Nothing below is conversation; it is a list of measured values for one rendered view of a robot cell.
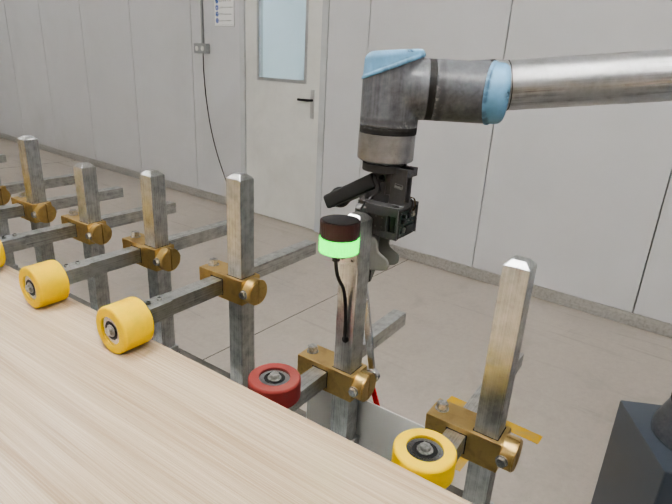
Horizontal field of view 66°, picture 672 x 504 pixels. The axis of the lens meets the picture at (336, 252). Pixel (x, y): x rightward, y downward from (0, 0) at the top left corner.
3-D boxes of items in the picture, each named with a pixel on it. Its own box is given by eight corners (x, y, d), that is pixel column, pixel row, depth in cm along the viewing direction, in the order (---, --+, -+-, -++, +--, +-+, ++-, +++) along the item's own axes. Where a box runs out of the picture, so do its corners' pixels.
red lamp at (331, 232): (334, 226, 80) (335, 212, 79) (367, 234, 77) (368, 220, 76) (311, 234, 75) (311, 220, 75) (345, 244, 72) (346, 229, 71)
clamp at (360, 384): (313, 366, 97) (314, 342, 95) (375, 393, 90) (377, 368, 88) (294, 379, 92) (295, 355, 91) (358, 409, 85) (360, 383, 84)
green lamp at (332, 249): (333, 241, 81) (334, 227, 80) (366, 250, 78) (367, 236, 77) (310, 250, 76) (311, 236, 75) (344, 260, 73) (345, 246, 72)
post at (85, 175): (107, 339, 138) (86, 160, 122) (115, 344, 136) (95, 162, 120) (95, 345, 135) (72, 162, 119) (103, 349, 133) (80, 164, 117)
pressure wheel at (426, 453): (378, 496, 71) (385, 427, 67) (431, 487, 73) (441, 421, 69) (397, 545, 64) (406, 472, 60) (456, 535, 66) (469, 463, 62)
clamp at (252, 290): (220, 281, 107) (219, 258, 105) (269, 299, 100) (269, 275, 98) (197, 290, 102) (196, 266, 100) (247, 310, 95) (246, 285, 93)
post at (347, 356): (338, 453, 98) (354, 208, 81) (354, 461, 96) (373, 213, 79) (327, 464, 95) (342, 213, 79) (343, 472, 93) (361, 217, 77)
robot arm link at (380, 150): (347, 131, 80) (379, 127, 88) (345, 162, 82) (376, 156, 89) (398, 138, 75) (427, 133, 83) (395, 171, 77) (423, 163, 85)
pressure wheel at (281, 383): (271, 413, 87) (272, 353, 83) (309, 433, 83) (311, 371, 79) (237, 438, 81) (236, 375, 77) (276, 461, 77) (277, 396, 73)
